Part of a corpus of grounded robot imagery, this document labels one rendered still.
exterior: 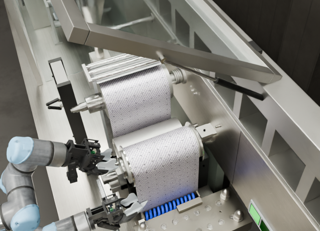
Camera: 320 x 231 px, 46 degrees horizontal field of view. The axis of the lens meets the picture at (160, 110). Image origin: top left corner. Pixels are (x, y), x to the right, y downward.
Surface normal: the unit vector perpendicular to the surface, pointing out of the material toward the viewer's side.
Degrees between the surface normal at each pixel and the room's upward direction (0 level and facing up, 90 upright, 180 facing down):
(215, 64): 90
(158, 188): 90
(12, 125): 0
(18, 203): 1
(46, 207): 0
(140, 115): 92
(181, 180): 90
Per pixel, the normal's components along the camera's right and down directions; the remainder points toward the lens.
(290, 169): -0.05, -0.68
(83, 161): -0.75, -0.18
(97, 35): 0.39, 0.66
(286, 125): -0.92, 0.32
